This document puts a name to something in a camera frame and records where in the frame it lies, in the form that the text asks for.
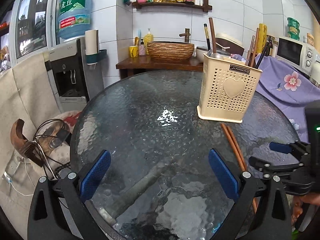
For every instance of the blue water jug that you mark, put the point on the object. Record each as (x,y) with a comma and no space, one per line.
(74,18)

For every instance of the beige cloth cover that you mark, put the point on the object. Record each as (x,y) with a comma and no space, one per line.
(25,94)

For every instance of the cream plastic utensil holder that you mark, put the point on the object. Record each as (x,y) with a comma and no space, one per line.
(227,88)

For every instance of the black chopstick silver band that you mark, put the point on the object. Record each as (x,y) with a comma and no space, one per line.
(267,46)

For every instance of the white microwave oven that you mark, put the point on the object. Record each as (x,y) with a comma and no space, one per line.
(300,55)

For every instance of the wooden hook stand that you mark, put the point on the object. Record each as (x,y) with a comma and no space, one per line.
(22,145)

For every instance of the wooden handled spatula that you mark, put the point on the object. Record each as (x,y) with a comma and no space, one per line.
(250,51)

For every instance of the metal spoon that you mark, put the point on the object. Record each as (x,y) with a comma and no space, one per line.
(216,55)

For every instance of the brown wooden chopstick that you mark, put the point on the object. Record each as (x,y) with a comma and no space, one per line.
(212,31)
(224,127)
(255,48)
(238,151)

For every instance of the yellow roll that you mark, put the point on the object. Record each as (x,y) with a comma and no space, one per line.
(262,36)

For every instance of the black chopstick gold band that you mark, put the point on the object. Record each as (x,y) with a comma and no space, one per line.
(207,36)

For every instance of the green stacked containers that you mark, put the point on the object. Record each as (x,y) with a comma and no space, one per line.
(293,30)

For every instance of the woven pattern basin sink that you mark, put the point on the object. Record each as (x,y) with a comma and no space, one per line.
(172,51)

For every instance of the purple floral cloth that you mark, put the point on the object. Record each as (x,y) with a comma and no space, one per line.
(288,90)

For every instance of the brown white trash bin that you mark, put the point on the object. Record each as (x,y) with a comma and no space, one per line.
(229,44)

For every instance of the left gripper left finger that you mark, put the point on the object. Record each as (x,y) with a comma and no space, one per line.
(46,218)

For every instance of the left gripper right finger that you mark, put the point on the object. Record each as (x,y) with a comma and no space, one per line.
(272,219)

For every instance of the pink bowl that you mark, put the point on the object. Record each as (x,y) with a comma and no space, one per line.
(141,1)

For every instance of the dark wooden sink counter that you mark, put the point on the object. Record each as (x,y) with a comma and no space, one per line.
(134,65)

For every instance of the water dispenser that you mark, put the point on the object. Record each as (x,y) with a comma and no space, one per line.
(74,81)

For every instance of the yellow mug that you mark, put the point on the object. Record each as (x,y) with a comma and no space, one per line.
(134,51)

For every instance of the bronze faucet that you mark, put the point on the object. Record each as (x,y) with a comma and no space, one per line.
(186,35)

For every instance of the glass display cabinet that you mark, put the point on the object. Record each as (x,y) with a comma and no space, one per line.
(26,29)

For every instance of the yellow soap bottle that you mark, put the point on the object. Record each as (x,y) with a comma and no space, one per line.
(148,38)

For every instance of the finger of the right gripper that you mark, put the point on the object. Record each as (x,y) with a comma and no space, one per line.
(272,167)
(281,147)

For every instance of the white electric pot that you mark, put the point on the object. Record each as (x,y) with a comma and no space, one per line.
(200,51)

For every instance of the round glass table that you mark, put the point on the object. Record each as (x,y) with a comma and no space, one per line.
(160,184)

